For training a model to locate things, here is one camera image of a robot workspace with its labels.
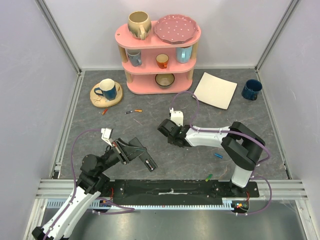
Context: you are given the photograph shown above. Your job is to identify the dark blue mug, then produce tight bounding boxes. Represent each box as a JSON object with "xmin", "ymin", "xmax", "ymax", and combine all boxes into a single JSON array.
[{"xmin": 241, "ymin": 79, "xmax": 263, "ymax": 101}]

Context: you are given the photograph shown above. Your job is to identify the blue metallic battery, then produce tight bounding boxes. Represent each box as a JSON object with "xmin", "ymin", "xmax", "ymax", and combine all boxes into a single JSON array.
[{"xmin": 214, "ymin": 153, "xmax": 223, "ymax": 159}]

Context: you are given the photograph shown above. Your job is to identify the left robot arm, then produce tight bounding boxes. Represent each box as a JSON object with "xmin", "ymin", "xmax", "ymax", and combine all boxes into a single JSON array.
[{"xmin": 32, "ymin": 137, "xmax": 157, "ymax": 240}]

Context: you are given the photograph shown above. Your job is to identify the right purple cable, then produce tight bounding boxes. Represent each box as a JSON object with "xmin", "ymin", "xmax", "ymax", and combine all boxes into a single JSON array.
[{"xmin": 171, "ymin": 90, "xmax": 274, "ymax": 216}]

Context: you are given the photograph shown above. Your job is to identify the blue mug cream interior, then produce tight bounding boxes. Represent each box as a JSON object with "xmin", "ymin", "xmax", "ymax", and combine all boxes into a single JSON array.
[{"xmin": 93, "ymin": 78, "xmax": 117, "ymax": 101}]

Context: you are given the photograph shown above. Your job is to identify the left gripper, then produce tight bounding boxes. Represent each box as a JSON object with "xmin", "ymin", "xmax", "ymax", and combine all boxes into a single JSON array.
[{"xmin": 97, "ymin": 137, "xmax": 147, "ymax": 174}]

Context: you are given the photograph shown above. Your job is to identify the dark patterned bowl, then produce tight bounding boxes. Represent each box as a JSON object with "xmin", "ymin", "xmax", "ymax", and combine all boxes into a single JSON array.
[{"xmin": 154, "ymin": 73, "xmax": 175, "ymax": 89}]

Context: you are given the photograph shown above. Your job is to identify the black remote control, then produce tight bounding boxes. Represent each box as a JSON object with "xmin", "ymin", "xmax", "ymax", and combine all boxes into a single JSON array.
[{"xmin": 129, "ymin": 137, "xmax": 158, "ymax": 172}]

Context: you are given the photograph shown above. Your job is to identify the beige ceramic mug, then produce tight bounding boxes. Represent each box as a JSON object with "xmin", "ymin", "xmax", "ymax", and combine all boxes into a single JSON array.
[{"xmin": 127, "ymin": 11, "xmax": 152, "ymax": 40}]

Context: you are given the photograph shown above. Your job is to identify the purple cable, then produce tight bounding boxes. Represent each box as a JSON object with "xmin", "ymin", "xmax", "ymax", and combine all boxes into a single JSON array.
[
  {"xmin": 171, "ymin": 90, "xmax": 274, "ymax": 216},
  {"xmin": 42, "ymin": 128, "xmax": 136, "ymax": 240}
]

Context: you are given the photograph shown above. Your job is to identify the pink three-tier shelf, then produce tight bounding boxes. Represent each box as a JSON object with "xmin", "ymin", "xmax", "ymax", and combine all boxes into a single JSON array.
[{"xmin": 115, "ymin": 23, "xmax": 202, "ymax": 95}]

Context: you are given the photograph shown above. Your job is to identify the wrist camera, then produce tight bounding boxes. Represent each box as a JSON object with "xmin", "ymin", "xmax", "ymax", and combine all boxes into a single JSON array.
[
  {"xmin": 100, "ymin": 127, "xmax": 113, "ymax": 146},
  {"xmin": 169, "ymin": 107, "xmax": 184, "ymax": 127}
]

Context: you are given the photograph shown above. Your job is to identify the light blue mug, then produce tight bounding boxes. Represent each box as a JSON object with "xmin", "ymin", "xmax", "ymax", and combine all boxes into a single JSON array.
[{"xmin": 175, "ymin": 45, "xmax": 193, "ymax": 64}]

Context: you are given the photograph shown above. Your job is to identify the green battery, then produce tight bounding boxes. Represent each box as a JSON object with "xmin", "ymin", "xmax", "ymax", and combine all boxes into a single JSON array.
[{"xmin": 205, "ymin": 174, "xmax": 213, "ymax": 182}]

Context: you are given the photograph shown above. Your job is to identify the grey blue mug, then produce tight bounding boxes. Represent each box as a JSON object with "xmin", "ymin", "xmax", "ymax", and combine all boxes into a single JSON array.
[{"xmin": 126, "ymin": 49, "xmax": 142, "ymax": 67}]

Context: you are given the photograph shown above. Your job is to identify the white cable duct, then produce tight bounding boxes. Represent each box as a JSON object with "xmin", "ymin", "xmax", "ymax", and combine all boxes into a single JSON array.
[{"xmin": 46, "ymin": 198, "xmax": 237, "ymax": 210}]

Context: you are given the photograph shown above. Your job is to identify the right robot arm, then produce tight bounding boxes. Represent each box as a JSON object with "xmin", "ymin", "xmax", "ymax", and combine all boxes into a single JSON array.
[{"xmin": 157, "ymin": 119, "xmax": 266, "ymax": 197}]

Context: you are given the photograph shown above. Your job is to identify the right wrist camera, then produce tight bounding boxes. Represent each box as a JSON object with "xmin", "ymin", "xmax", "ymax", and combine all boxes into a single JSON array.
[{"xmin": 169, "ymin": 107, "xmax": 184, "ymax": 127}]

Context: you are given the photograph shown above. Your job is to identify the square white plate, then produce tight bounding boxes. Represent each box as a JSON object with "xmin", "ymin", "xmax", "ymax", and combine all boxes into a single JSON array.
[{"xmin": 193, "ymin": 72, "xmax": 238, "ymax": 110}]

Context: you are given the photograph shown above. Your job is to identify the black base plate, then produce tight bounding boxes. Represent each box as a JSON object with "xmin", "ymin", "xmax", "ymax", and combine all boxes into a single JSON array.
[{"xmin": 101, "ymin": 179, "xmax": 260, "ymax": 206}]

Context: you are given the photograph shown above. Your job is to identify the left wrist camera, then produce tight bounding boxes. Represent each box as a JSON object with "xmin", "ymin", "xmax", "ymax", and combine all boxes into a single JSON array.
[{"xmin": 100, "ymin": 127, "xmax": 113, "ymax": 146}]

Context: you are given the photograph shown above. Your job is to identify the small orange cup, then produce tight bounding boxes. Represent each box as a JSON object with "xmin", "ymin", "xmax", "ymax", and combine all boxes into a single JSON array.
[{"xmin": 155, "ymin": 53, "xmax": 169, "ymax": 69}]

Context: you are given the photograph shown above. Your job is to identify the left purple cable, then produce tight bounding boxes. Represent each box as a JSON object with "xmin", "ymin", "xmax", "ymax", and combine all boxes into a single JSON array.
[{"xmin": 42, "ymin": 128, "xmax": 136, "ymax": 240}]

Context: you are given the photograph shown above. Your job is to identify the pink dotted plate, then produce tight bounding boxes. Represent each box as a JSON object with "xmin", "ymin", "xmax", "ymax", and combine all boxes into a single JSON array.
[{"xmin": 154, "ymin": 14, "xmax": 199, "ymax": 45}]

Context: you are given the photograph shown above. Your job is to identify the beige round saucer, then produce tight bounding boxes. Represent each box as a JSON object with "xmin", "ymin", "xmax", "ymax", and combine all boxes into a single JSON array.
[{"xmin": 90, "ymin": 82, "xmax": 124, "ymax": 108}]

